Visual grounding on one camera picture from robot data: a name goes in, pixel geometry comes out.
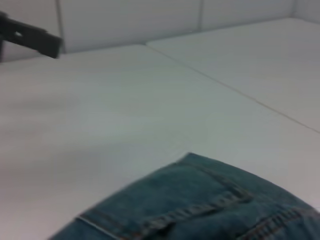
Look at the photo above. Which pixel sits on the blue denim shorts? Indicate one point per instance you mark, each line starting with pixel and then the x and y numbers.
pixel 200 205

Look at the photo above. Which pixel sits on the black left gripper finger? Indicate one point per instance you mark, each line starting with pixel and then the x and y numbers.
pixel 37 40

